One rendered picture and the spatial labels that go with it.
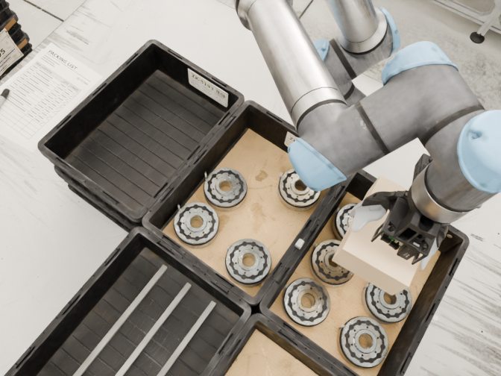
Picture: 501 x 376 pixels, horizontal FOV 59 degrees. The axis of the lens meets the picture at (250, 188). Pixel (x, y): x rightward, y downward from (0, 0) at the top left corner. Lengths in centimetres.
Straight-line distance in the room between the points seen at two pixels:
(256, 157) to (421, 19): 189
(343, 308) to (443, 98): 61
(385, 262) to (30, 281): 84
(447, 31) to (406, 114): 231
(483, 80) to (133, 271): 217
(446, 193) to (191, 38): 112
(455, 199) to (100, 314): 75
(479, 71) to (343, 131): 223
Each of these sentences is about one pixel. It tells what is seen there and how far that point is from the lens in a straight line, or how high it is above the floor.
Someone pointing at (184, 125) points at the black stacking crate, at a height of 83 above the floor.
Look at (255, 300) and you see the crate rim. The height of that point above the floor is 93.
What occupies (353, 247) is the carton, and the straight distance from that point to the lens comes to 75.
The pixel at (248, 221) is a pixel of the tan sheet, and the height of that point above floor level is 83.
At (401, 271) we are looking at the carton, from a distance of 77.
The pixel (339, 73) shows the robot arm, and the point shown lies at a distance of 115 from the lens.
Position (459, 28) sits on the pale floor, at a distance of 289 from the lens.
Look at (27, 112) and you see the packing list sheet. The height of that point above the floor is 70.
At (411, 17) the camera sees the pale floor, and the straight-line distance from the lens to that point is 282.
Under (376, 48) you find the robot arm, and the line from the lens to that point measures 112.
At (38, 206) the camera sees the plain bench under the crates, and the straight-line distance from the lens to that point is 128.
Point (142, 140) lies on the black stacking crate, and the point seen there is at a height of 83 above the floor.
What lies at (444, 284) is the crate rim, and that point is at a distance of 101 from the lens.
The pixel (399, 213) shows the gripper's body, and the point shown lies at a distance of 67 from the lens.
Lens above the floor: 181
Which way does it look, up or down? 66 degrees down
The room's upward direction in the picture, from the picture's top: 10 degrees clockwise
